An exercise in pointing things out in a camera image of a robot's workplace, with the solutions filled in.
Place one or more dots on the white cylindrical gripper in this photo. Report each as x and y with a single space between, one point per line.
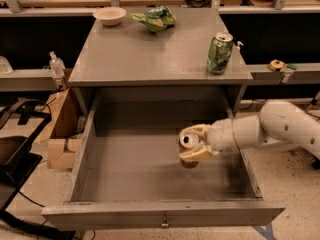
221 137

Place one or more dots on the orange soda can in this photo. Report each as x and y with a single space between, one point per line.
187 141

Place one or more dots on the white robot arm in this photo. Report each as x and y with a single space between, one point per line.
279 125

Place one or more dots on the grey open drawer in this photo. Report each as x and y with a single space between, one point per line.
128 175

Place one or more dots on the brass drawer knob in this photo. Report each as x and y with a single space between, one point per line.
164 224

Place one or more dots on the green soda can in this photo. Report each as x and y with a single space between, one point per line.
219 53

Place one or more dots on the white pump dispenser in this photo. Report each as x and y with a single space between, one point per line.
238 46

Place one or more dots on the grey wooden cabinet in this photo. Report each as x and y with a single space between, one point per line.
140 73

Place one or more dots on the green chip bag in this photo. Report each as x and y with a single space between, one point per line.
157 19

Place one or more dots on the wooden box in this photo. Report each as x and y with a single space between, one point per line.
60 134

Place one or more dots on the white paper bowl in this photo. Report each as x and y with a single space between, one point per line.
110 16

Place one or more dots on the clear plastic bottle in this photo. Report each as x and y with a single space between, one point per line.
56 64

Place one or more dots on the black chair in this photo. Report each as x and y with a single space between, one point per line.
17 163

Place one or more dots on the clear plastic container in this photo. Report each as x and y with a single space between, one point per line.
5 67

